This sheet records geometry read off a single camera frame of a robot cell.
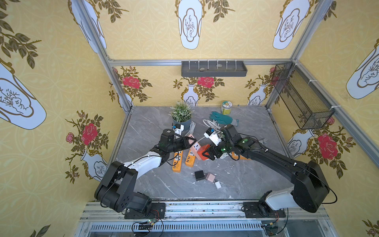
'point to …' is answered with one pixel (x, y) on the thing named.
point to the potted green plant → (181, 112)
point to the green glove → (223, 119)
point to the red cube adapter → (202, 149)
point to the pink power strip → (195, 147)
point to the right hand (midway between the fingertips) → (204, 151)
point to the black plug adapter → (199, 175)
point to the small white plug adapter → (217, 185)
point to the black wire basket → (309, 108)
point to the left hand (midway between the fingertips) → (194, 141)
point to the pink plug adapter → (210, 177)
